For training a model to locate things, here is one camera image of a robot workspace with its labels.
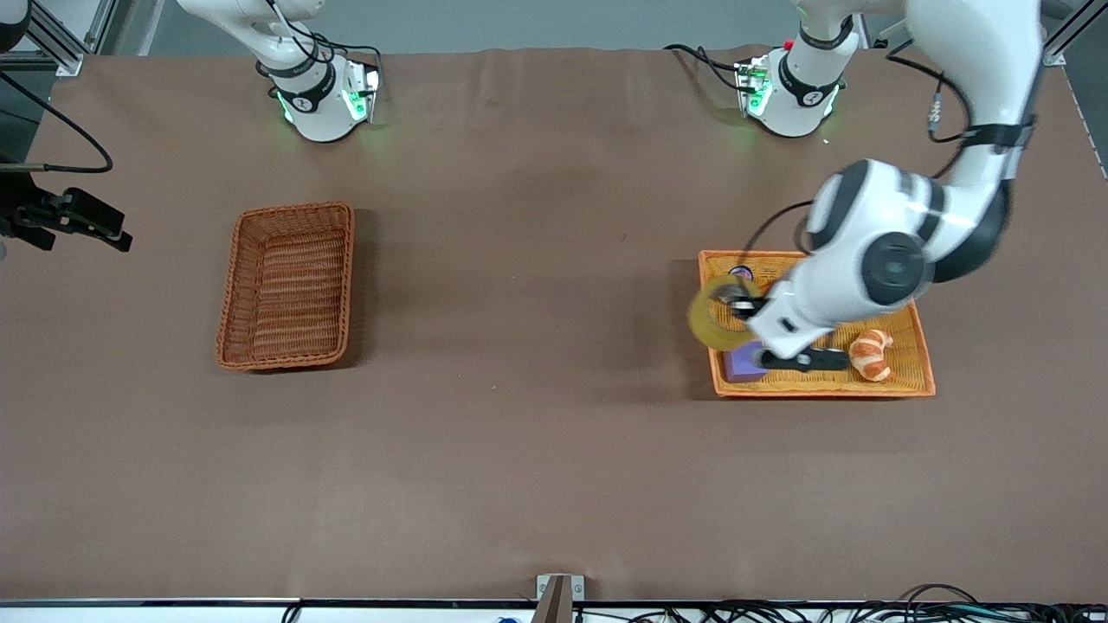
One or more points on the yellow basket with orange rim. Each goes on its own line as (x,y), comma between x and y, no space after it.
(905,368)

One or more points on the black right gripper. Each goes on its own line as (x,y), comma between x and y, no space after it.
(19,213)

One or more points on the clear yellowish tape roll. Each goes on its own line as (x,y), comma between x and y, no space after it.
(703,322)

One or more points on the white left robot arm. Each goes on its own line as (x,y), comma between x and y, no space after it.
(874,268)

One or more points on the brown table cover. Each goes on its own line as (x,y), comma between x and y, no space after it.
(537,433)

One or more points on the purple foam cube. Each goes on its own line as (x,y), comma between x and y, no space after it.
(737,368)

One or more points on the metal table edge bracket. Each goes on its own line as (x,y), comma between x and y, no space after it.
(559,593)

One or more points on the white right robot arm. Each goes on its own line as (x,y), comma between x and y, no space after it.
(320,112)

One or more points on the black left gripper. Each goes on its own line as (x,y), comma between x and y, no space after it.
(742,305)

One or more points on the toy croissant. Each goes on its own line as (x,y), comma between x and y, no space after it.
(870,355)

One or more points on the brown wicker basket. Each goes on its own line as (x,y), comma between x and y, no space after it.
(290,290)

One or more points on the aluminium frame profile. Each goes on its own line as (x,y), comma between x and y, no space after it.
(1073,30)
(65,39)

